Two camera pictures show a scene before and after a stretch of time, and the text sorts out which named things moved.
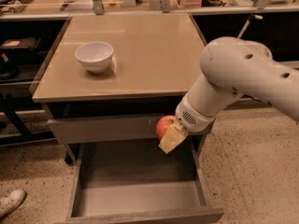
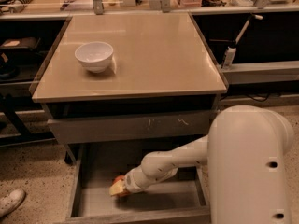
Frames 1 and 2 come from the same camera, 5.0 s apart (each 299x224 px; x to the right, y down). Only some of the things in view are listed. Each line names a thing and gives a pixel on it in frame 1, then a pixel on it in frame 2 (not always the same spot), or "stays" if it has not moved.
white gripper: (192, 118) to (132, 183)
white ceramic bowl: (94, 55) stays
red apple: (163, 124) to (118, 178)
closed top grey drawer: (106, 129) stays
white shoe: (10, 202) stays
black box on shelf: (22, 43) stays
